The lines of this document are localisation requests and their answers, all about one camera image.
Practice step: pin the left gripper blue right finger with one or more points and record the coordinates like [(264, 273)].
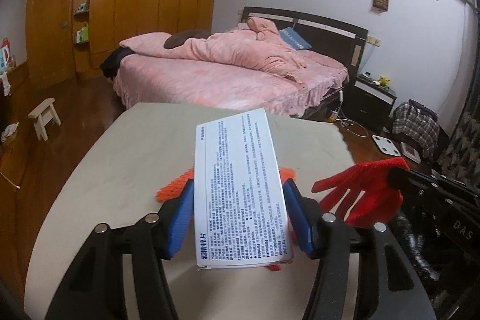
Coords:
[(301, 213)]

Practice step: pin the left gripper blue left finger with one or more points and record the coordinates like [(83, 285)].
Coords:
[(179, 214)]

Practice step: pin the orange foam net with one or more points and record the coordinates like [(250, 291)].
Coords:
[(173, 189)]

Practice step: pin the white medicine box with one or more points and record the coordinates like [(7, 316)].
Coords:
[(240, 214)]

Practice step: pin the red glove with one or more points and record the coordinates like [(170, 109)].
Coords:
[(293, 239), (361, 195)]

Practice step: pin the book on floor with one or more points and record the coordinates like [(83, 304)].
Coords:
[(409, 152)]

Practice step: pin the white bathroom scale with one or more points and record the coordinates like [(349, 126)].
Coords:
[(386, 146)]

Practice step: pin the plaid shirt on chair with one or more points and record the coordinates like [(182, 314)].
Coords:
[(418, 123)]

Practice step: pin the dark nightstand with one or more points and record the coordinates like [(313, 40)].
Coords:
[(369, 104)]

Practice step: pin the yellow plush toy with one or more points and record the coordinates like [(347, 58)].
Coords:
[(384, 81)]

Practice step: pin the pink bed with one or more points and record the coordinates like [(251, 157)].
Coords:
[(138, 78)]

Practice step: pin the small white stool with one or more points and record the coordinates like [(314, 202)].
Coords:
[(43, 114)]

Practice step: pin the blue pillow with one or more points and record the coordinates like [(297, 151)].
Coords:
[(293, 39)]

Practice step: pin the dark wooden headboard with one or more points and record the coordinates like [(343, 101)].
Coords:
[(339, 40)]

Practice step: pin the pink crumpled duvet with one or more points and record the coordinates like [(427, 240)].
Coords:
[(256, 45)]

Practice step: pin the wooden side desk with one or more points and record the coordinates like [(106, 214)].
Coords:
[(14, 156)]

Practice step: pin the blue electric kettle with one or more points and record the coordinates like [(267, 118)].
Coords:
[(5, 56)]

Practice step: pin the right wall lamp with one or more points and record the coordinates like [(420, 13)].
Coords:
[(381, 5)]

